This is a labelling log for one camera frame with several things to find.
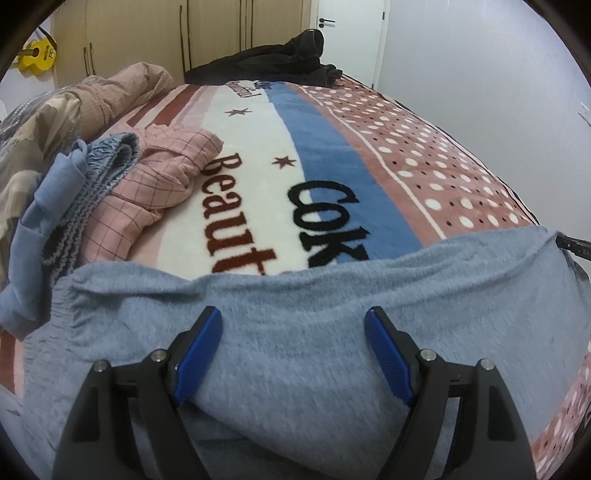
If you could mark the beige patterned quilt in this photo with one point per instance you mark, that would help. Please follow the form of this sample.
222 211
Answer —
51 110

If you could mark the grey pants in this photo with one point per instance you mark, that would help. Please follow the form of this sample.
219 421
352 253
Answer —
304 323

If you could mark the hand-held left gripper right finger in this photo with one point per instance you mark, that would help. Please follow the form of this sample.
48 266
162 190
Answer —
388 355

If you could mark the yellow toy guitar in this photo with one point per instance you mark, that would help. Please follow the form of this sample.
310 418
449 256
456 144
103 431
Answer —
38 53

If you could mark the printed striped dotted blanket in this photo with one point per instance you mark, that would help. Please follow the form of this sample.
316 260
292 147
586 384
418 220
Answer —
323 152

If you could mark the light blue garment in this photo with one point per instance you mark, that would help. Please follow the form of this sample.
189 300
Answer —
41 230

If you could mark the beige wardrobe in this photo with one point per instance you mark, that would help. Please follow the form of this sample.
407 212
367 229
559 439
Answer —
175 32

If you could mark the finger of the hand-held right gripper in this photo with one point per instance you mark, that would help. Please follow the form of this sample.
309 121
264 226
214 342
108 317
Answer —
575 244

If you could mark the black clothing pile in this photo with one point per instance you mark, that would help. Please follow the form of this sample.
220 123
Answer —
277 57

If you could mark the blue smocked garment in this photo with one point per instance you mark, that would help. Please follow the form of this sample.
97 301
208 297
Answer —
94 184

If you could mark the pink checked garment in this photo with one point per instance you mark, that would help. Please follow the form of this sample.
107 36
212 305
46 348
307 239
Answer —
152 189

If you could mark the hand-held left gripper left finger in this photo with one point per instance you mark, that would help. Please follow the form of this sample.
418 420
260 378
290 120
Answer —
199 353

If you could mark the white door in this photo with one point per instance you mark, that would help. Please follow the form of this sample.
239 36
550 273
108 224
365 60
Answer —
351 34

